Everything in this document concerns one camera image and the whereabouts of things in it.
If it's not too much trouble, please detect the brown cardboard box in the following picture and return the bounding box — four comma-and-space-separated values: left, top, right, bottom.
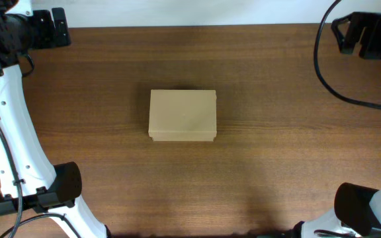
148, 89, 217, 141

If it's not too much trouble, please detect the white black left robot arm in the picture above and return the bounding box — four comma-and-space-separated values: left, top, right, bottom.
0, 1, 110, 237

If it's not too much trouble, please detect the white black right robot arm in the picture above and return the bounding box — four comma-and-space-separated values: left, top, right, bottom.
282, 12, 381, 237

